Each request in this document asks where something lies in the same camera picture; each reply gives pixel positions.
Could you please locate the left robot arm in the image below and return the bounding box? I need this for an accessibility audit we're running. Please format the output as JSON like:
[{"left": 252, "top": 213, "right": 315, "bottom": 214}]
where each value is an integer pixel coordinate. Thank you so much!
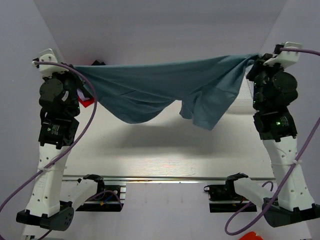
[{"left": 16, "top": 71, "right": 106, "bottom": 231}]

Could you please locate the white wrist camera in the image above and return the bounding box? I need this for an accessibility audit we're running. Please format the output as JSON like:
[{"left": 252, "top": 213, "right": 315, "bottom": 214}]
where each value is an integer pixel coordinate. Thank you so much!
[
  {"left": 32, "top": 48, "right": 60, "bottom": 77},
  {"left": 263, "top": 41, "right": 303, "bottom": 69}
]

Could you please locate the red folded t-shirt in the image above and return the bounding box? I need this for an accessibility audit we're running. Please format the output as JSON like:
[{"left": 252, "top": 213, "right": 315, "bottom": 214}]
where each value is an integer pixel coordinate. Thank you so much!
[{"left": 78, "top": 98, "right": 95, "bottom": 108}]

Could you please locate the white plastic basket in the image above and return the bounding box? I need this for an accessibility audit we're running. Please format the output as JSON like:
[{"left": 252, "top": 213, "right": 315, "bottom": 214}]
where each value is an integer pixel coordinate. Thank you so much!
[{"left": 228, "top": 77, "right": 256, "bottom": 115}]

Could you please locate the teal blue t-shirt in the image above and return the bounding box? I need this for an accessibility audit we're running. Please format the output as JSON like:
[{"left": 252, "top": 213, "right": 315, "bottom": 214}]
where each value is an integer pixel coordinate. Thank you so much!
[{"left": 76, "top": 53, "right": 258, "bottom": 130}]

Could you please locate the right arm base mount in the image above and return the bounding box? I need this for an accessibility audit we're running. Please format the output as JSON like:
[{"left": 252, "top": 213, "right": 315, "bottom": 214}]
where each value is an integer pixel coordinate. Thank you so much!
[{"left": 203, "top": 184, "right": 249, "bottom": 213}]

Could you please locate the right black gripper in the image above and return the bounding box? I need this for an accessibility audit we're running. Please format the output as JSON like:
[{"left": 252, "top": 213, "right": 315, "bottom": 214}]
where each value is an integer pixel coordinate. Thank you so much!
[{"left": 246, "top": 53, "right": 286, "bottom": 110}]

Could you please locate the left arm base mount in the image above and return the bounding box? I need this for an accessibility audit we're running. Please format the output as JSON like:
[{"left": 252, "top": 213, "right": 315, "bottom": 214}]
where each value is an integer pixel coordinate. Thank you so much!
[{"left": 76, "top": 183, "right": 126, "bottom": 213}]

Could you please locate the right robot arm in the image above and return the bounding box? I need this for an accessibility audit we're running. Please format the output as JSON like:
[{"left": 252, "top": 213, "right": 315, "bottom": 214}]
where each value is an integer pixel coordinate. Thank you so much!
[{"left": 224, "top": 47, "right": 320, "bottom": 228}]

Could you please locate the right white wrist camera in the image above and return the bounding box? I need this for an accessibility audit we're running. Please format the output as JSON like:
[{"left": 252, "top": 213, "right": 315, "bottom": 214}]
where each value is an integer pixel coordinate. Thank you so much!
[{"left": 263, "top": 41, "right": 303, "bottom": 69}]

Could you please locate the black folded t-shirt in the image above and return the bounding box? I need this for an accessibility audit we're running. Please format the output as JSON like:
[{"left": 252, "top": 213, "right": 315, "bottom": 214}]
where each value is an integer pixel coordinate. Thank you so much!
[{"left": 91, "top": 60, "right": 106, "bottom": 66}]

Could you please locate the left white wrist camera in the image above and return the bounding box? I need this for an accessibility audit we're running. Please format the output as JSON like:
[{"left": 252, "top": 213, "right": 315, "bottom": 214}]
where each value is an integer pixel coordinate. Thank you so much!
[{"left": 32, "top": 48, "right": 60, "bottom": 77}]

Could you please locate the orange object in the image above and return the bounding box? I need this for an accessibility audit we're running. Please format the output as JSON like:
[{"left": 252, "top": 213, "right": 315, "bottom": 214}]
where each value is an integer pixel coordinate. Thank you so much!
[{"left": 239, "top": 231, "right": 264, "bottom": 240}]

